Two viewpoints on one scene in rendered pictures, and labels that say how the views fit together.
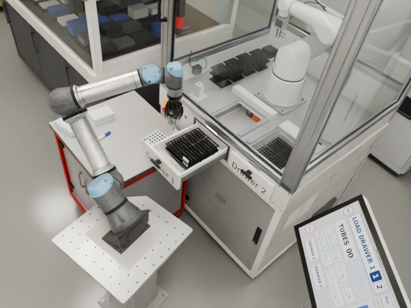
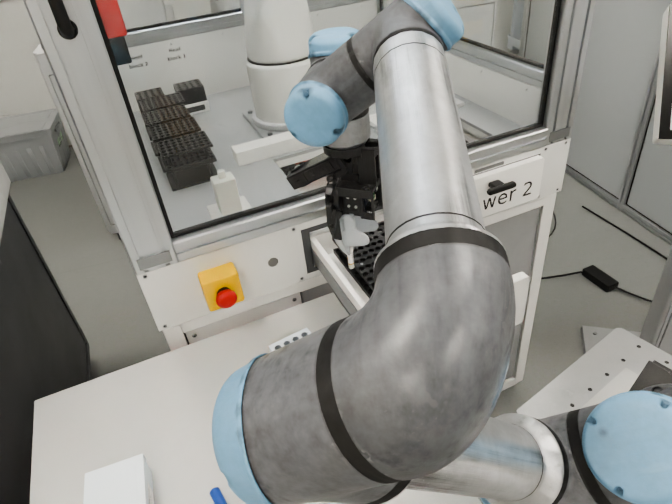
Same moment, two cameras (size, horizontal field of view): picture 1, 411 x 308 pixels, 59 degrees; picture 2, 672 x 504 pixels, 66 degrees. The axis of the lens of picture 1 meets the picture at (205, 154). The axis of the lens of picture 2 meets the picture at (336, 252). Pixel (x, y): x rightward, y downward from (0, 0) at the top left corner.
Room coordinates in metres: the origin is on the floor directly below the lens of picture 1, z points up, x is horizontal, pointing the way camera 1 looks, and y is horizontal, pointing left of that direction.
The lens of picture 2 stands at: (1.09, 0.85, 1.51)
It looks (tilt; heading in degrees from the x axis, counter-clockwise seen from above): 36 degrees down; 297
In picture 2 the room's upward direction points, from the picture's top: 7 degrees counter-clockwise
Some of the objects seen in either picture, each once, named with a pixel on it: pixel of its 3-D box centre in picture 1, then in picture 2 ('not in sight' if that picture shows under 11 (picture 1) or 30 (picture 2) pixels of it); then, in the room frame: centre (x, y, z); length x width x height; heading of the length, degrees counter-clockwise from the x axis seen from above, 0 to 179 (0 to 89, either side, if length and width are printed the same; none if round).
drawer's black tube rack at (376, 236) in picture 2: (192, 148); (395, 265); (1.36, 0.07, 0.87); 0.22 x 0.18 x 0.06; 137
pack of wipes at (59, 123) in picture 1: (70, 125); not in sight; (1.48, 0.79, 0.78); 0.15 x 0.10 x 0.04; 61
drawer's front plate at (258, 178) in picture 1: (250, 175); (489, 193); (1.24, -0.24, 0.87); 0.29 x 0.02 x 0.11; 47
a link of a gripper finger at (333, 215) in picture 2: not in sight; (337, 213); (1.41, 0.21, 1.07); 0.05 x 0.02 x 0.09; 90
